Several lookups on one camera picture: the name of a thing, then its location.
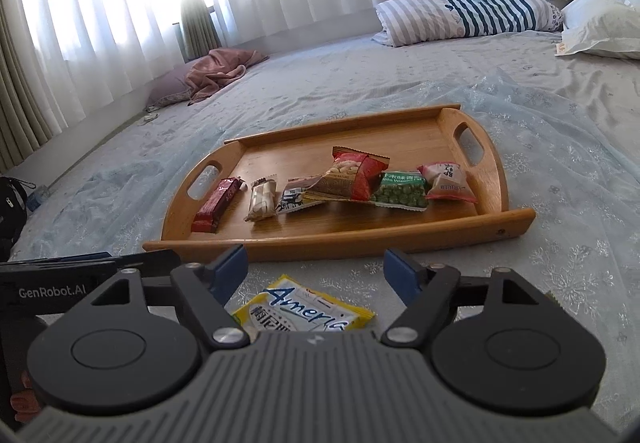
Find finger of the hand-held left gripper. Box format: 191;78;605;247
114;249;177;276

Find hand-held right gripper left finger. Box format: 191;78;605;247
42;244;251;350

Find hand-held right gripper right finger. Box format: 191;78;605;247
380;248;566;350

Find red chocolate bar packet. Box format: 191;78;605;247
192;177;246;234

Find wooden tray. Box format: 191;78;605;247
142;104;537;264

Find yellow snack packet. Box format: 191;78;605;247
225;274;377;333

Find clear white nougat packet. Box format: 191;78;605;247
244;178;278;223

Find green pea snack packet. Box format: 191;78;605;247
375;171;431;212

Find clear pink-ended cake packet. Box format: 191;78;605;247
416;162;478;204

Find black white snack packet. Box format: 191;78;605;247
275;178;326;216

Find red gold peanut packet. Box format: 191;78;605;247
302;146;391;204

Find person's left hand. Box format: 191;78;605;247
9;370;41;416

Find black bag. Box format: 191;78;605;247
0;177;31;254

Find purple pillow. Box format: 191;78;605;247
147;68;201;108

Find snowflake sheer cloth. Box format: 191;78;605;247
10;68;640;354

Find olive green curtain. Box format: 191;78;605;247
0;0;68;171

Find pink cloth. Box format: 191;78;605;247
187;49;271;106

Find bed with grey sheet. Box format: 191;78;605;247
0;28;640;354

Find striped pillow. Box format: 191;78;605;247
371;0;565;48

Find white pillow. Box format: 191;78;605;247
555;0;640;61

